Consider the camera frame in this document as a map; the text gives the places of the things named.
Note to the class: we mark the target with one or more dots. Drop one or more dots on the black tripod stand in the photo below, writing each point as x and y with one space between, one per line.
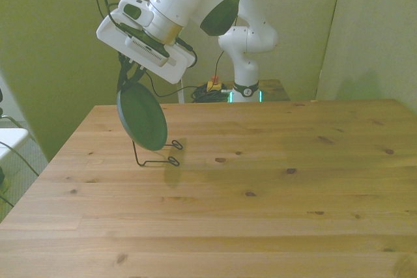
128 90

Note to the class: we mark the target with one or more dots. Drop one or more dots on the white stool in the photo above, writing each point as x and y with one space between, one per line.
11 139

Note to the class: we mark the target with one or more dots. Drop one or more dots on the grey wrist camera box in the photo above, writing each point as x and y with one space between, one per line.
146 51

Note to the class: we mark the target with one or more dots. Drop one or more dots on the dark green round plate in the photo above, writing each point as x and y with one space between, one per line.
143 118

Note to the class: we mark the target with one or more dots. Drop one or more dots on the small wooden side table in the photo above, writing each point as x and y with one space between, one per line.
273 90

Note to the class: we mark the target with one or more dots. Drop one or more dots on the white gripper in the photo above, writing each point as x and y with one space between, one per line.
110 27

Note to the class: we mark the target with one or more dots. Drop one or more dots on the yellow emergency stop box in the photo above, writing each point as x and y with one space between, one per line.
213 85

